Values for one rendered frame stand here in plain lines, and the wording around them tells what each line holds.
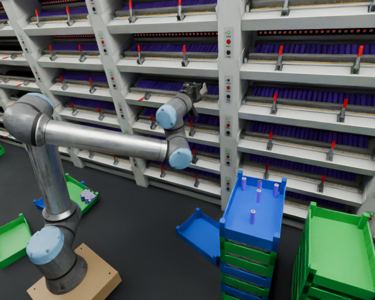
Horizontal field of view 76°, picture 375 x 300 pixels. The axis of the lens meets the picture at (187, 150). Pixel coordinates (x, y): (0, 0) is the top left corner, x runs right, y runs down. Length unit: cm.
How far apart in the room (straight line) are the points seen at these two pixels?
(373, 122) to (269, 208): 53
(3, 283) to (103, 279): 64
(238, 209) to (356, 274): 43
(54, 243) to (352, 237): 120
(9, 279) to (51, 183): 75
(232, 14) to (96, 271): 131
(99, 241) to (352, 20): 163
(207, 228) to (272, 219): 64
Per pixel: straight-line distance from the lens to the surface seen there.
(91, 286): 136
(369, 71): 112
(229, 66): 114
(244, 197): 107
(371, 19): 106
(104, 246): 165
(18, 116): 96
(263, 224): 99
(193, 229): 157
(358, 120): 120
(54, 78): 206
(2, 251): 198
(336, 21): 106
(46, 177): 119
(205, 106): 126
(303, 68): 111
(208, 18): 115
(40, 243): 128
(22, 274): 178
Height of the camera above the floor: 125
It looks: 34 degrees down
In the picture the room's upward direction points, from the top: 6 degrees counter-clockwise
